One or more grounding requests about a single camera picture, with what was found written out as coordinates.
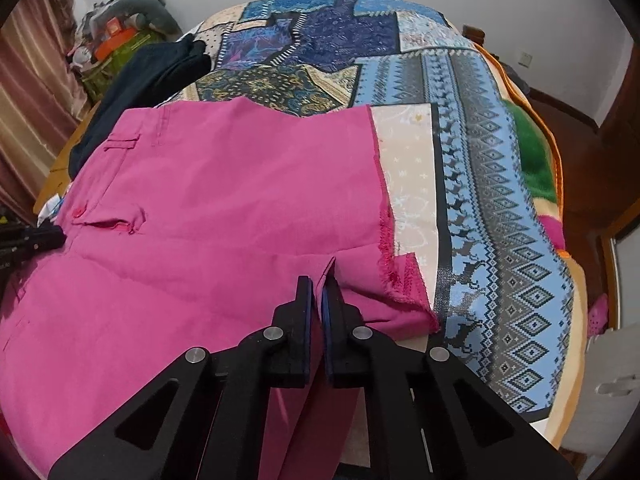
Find pink pants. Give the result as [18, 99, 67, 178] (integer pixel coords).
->
[1, 98, 438, 474]

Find wooden lap desk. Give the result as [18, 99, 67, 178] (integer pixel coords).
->
[32, 104, 99, 214]

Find striped pink curtain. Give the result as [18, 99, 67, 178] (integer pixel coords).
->
[1, 0, 89, 223]

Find green storage bin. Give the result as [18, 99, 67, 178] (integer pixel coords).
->
[80, 29, 165, 103]

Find blue patchwork bedspread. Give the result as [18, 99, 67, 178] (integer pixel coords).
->
[37, 0, 576, 424]

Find dark navy folded garment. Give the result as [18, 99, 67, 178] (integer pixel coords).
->
[68, 34, 212, 180]

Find orange box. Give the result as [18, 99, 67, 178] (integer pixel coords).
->
[93, 27, 137, 61]

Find white plastic chair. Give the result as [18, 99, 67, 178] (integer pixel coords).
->
[562, 324, 639, 456]

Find grey stuffed pillow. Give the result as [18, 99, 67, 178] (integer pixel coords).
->
[112, 0, 182, 38]

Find orange green fleece blanket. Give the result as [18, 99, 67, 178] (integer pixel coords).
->
[475, 44, 588, 448]

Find wooden door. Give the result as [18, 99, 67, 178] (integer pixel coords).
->
[600, 44, 639, 226]

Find white wall socket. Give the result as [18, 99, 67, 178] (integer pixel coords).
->
[518, 52, 533, 68]

